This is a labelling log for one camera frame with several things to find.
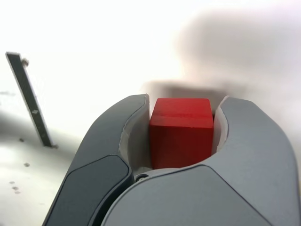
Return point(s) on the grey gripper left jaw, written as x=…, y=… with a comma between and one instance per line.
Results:
x=98, y=153

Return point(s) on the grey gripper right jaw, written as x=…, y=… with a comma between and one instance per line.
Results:
x=247, y=164

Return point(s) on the red cube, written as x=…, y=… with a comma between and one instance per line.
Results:
x=181, y=136

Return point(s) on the black tape strip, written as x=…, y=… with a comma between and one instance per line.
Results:
x=28, y=99

